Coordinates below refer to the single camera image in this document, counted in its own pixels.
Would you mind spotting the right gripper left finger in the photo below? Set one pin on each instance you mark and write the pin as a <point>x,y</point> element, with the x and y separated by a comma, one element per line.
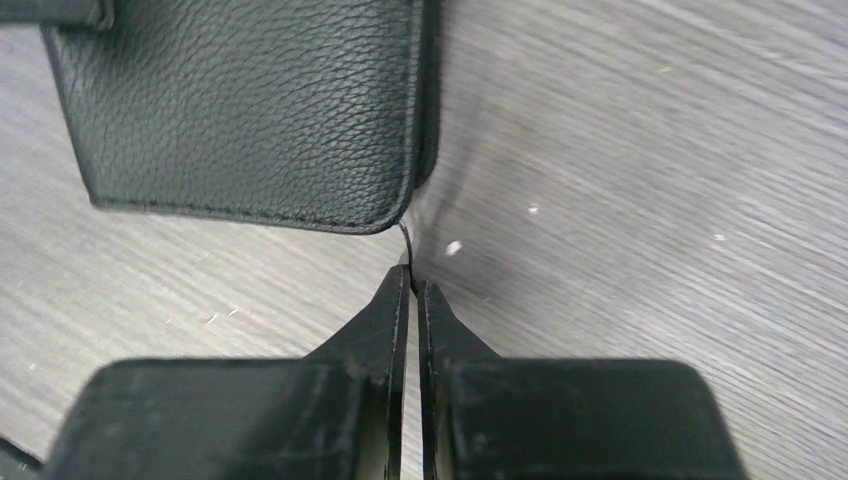
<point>335,413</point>

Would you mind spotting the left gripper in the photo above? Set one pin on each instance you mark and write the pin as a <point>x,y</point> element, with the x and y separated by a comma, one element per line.
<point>92,14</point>

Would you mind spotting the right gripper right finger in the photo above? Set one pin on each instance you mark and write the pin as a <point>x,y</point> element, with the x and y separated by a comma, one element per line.
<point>485,416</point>

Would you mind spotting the black zip tool case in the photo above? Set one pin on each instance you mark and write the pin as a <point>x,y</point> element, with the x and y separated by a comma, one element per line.
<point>315,115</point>

